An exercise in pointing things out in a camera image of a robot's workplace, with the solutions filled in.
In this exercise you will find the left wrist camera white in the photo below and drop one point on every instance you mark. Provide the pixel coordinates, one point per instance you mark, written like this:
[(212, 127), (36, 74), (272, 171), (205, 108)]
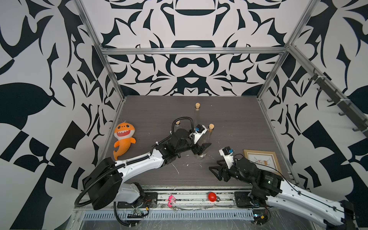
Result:
[(199, 131)]

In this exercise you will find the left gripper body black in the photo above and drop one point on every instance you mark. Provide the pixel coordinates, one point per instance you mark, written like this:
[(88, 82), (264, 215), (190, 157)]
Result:
[(188, 146)]

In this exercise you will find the far tall glass bottle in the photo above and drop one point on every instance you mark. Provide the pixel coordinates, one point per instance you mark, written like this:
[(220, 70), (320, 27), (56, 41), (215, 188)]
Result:
[(197, 114)]

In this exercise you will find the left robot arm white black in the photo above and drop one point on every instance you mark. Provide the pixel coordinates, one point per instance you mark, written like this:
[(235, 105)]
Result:
[(107, 183)]

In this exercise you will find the orange shark plush toy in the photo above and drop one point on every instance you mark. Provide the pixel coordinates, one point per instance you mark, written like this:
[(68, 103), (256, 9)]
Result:
[(124, 134)]

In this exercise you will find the circuit board right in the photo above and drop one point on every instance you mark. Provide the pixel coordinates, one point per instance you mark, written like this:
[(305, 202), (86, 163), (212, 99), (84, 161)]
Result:
[(260, 217)]

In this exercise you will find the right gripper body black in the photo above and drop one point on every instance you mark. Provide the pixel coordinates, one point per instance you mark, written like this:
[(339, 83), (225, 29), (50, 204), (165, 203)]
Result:
[(233, 173)]

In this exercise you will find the green circuit board left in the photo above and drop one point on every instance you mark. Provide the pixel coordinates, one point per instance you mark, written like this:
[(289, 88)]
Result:
[(138, 214)]

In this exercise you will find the red ball knob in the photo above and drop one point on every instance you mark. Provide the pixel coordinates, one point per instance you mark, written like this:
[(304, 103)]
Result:
[(212, 197)]

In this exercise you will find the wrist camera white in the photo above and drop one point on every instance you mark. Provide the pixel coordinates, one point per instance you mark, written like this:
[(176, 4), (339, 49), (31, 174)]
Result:
[(228, 157), (199, 131)]

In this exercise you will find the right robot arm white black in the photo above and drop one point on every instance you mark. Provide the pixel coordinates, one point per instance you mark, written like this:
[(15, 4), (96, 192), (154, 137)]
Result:
[(270, 190)]

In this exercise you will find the pink clip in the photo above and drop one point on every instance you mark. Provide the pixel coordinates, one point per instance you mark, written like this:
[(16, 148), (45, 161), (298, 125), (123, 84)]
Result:
[(171, 201)]

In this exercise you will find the wooden framed picture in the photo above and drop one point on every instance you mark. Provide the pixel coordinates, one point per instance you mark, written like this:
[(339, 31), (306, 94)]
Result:
[(264, 160)]

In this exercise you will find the white slotted cable duct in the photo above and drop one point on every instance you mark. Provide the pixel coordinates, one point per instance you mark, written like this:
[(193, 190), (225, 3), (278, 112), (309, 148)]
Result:
[(217, 214)]

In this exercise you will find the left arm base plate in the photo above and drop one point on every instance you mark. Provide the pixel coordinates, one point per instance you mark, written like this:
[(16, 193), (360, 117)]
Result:
[(149, 200)]

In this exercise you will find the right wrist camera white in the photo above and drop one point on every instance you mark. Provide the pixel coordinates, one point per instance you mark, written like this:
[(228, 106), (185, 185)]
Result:
[(228, 157)]

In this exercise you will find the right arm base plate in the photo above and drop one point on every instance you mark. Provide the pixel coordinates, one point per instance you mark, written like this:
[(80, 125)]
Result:
[(243, 200)]

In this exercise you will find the black wall hook rack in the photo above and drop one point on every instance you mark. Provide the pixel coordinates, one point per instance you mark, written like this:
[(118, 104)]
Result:
[(338, 98)]

